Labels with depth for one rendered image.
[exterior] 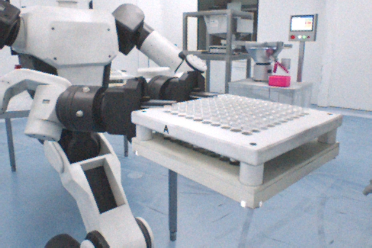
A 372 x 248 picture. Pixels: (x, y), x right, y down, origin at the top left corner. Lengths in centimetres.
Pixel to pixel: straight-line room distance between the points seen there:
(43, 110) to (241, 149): 39
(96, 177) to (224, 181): 66
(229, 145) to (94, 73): 65
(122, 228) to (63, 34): 55
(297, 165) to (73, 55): 67
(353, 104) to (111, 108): 514
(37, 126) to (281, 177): 43
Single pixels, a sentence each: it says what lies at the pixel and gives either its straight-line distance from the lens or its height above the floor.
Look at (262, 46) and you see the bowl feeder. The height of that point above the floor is 109.
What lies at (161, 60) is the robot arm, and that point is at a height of 109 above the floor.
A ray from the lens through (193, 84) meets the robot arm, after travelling 66.
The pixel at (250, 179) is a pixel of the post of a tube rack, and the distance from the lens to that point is 37.
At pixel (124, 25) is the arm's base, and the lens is 105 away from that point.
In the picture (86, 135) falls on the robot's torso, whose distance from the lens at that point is 101.
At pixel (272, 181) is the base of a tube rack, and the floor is 99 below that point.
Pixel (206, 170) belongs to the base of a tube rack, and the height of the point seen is 99.
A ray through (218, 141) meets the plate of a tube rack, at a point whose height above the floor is 103.
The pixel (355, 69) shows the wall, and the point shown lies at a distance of 547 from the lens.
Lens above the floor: 115
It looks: 12 degrees down
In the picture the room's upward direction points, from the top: straight up
